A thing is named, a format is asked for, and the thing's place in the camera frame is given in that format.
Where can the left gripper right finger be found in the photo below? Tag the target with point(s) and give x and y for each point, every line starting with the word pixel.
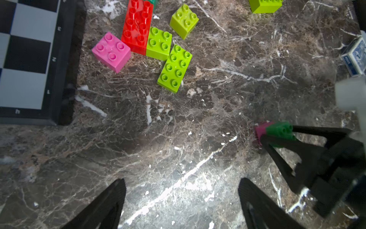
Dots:
pixel 260 211

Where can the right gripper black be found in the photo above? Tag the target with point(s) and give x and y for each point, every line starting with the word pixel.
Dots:
pixel 337 174

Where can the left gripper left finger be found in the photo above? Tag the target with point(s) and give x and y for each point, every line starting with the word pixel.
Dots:
pixel 104 212

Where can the green square lego brick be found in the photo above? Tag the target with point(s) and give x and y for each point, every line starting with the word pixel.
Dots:
pixel 282 130

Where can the magenta square lego brick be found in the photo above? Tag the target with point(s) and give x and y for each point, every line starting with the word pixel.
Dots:
pixel 261 130

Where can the lime rectangular lego brick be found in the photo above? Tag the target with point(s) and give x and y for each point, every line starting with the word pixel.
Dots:
pixel 265 6

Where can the red long lego brick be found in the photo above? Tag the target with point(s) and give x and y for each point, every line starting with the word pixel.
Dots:
pixel 137 25

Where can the dark green long lego brick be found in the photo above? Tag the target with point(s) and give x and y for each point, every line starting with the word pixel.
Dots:
pixel 154 2

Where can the lime long lego brick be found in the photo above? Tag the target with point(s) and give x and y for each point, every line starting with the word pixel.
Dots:
pixel 174 69

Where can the pink square lego brick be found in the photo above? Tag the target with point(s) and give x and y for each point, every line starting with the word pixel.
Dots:
pixel 112 52

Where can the lime square lego brick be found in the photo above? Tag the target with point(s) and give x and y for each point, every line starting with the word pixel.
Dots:
pixel 159 44

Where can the lime small lego brick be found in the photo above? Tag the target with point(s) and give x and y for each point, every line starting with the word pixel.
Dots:
pixel 183 21

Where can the blue playing card box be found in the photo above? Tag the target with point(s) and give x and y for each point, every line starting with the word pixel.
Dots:
pixel 354 57

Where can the black white checkerboard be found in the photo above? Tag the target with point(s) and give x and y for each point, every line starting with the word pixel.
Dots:
pixel 41 45

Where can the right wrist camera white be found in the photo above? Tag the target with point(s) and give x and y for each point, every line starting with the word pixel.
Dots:
pixel 350 95

